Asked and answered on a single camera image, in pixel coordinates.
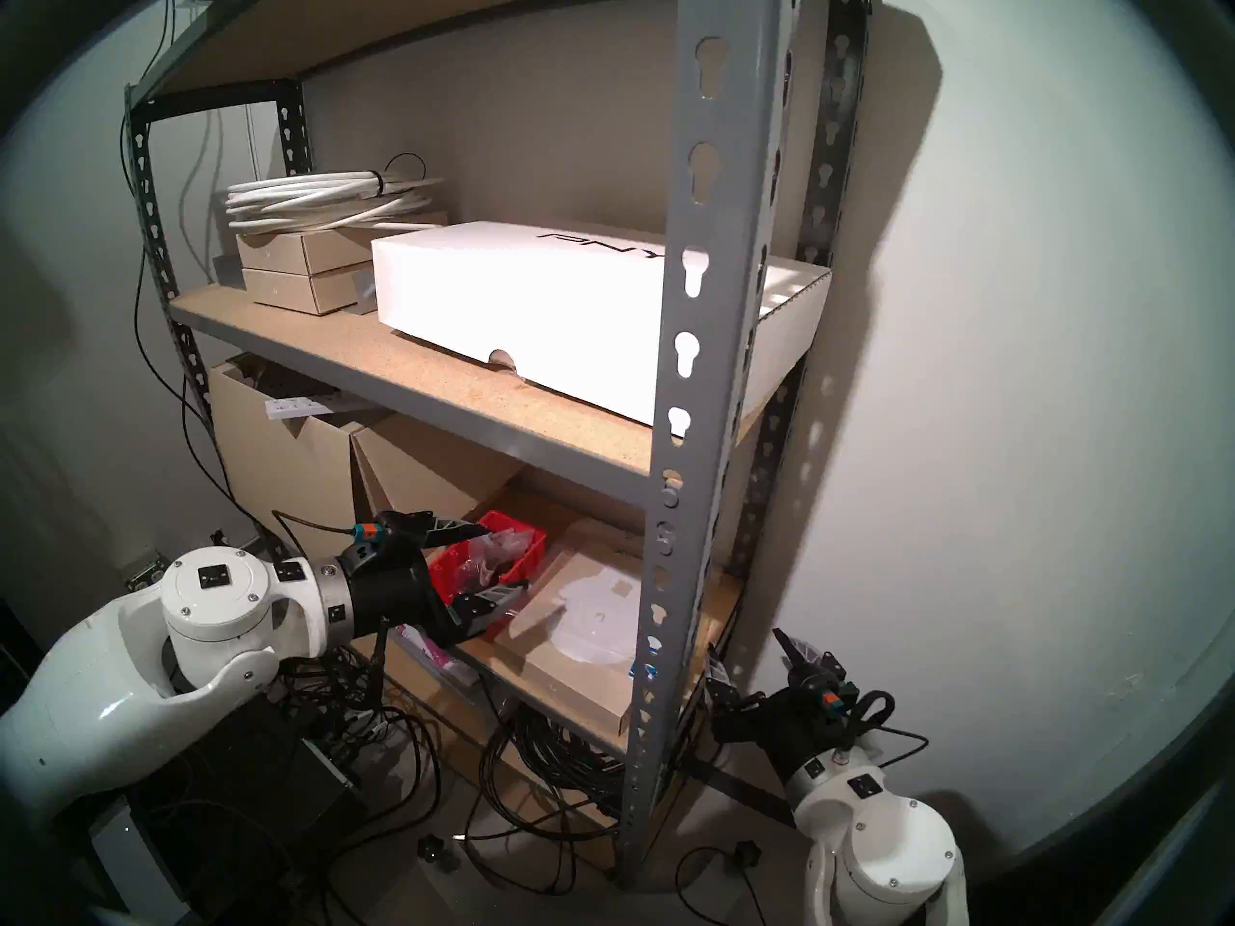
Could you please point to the red plastic bin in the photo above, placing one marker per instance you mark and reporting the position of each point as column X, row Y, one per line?
column 453, row 572

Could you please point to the open brown cardboard box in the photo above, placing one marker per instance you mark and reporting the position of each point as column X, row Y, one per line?
column 289, row 471

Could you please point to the white PNY box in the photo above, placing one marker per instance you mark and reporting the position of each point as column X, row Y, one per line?
column 540, row 297

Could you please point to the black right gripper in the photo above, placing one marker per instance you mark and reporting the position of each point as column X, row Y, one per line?
column 801, row 726

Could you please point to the black floor box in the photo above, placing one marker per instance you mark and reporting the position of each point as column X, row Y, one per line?
column 251, row 799

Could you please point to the black floor strip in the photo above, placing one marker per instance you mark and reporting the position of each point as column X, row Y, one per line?
column 743, row 789

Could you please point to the white power strip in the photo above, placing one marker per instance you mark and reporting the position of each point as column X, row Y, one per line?
column 299, row 407

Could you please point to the flat beige wrapped box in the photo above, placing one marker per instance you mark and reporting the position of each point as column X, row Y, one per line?
column 579, row 683

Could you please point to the pink packaged item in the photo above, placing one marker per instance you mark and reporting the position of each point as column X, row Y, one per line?
column 425, row 651

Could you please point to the black knob plug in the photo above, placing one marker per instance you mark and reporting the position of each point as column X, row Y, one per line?
column 748, row 853
column 429, row 848

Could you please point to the grey wall power outlet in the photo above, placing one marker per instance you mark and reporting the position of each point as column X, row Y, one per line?
column 143, row 575

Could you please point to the grey metal rack shelf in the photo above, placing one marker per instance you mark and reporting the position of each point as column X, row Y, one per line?
column 714, row 258

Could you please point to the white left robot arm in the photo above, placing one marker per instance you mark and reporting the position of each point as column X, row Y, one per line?
column 125, row 683

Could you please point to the clear plastic bag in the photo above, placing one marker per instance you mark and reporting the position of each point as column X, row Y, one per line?
column 494, row 553

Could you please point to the small beige box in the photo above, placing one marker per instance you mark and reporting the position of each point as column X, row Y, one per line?
column 289, row 251
column 294, row 292

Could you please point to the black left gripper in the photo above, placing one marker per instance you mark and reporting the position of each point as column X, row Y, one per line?
column 396, row 586

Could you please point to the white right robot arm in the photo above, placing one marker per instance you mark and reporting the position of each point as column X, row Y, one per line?
column 878, row 837

